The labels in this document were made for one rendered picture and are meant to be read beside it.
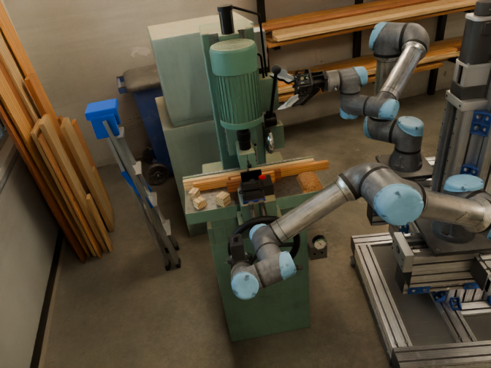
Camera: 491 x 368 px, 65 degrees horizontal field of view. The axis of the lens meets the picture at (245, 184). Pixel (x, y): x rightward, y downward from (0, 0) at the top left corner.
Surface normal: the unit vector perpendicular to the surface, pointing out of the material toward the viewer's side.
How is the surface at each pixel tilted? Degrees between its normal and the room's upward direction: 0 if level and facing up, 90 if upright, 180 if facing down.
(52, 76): 90
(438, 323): 0
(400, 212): 87
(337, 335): 0
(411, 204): 87
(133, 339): 0
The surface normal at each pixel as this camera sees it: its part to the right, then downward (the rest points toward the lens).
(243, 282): 0.07, 0.06
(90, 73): 0.27, 0.51
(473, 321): -0.11, -0.83
